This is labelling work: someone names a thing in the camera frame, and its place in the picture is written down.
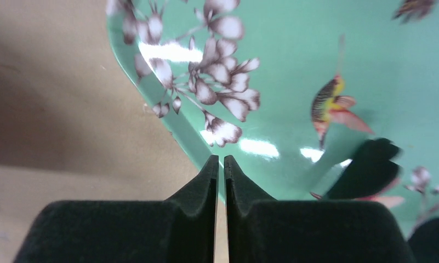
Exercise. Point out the black metal tongs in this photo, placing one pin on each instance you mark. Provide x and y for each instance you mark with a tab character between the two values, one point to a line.
372	172

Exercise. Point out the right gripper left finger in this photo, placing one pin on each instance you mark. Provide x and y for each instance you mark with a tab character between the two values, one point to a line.
180	228

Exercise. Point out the green floral tray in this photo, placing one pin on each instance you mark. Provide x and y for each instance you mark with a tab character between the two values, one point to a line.
291	89

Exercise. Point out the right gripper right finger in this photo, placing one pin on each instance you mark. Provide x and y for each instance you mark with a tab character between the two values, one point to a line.
263	229

